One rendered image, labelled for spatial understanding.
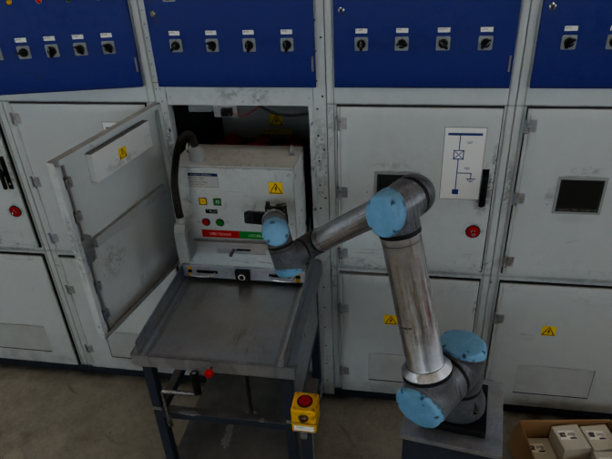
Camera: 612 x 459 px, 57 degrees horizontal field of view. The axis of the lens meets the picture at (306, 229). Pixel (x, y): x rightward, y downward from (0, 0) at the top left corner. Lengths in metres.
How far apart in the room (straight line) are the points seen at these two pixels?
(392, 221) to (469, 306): 1.26
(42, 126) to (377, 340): 1.79
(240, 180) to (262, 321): 0.56
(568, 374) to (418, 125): 1.43
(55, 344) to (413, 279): 2.37
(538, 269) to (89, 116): 1.99
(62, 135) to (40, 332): 1.25
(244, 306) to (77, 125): 1.04
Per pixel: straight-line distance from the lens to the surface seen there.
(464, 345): 1.86
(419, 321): 1.61
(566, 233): 2.50
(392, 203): 1.46
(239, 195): 2.25
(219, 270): 2.46
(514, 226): 2.44
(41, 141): 2.74
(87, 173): 2.14
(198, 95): 2.35
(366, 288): 2.60
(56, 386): 3.52
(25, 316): 3.42
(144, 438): 3.09
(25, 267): 3.19
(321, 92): 2.22
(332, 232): 1.87
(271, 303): 2.33
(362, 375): 2.96
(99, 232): 2.22
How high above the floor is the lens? 2.28
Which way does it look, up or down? 31 degrees down
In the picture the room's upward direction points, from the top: 3 degrees counter-clockwise
